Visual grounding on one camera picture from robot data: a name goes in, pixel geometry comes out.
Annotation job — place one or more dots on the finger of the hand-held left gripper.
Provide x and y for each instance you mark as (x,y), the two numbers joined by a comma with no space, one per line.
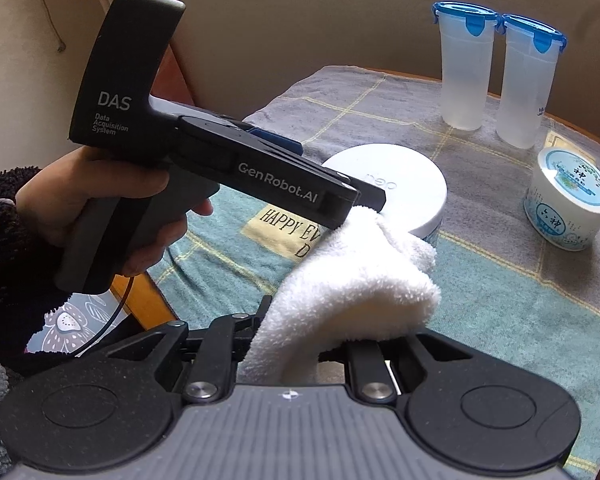
(280,143)
(372,197)

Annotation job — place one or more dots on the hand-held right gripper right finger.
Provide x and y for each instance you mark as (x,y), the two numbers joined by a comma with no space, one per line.
(362,365)

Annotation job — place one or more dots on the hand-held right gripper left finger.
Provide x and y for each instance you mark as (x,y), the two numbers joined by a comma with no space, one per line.
(225,345)

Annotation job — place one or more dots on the white lidded wipes tub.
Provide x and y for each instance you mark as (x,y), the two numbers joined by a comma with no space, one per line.
(405,180)

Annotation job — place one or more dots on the white fluffy towel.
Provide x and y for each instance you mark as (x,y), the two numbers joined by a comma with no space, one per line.
(350,290)

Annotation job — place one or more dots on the tall clear container blue lid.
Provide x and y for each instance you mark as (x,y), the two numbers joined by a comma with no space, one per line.
(462,70)

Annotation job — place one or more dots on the white round jar green label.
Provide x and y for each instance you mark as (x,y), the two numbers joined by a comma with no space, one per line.
(570,195)

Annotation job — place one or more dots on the person's left forearm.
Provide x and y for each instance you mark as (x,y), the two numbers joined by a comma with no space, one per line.
(0,260)

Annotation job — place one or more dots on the tall clear container crown mark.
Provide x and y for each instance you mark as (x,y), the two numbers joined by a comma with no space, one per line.
(525,85)

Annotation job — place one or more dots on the person's left hand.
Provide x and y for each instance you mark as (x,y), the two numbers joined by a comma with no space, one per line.
(55,200)

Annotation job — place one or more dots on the grey and teal checked tablecloth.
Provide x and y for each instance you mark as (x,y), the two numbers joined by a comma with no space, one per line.
(505,300)

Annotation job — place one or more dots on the light blue printed pillow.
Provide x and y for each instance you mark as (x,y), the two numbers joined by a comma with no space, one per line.
(65,322)

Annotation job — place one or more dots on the clear box with yellow board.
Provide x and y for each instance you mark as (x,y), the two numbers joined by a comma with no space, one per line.
(560,141)

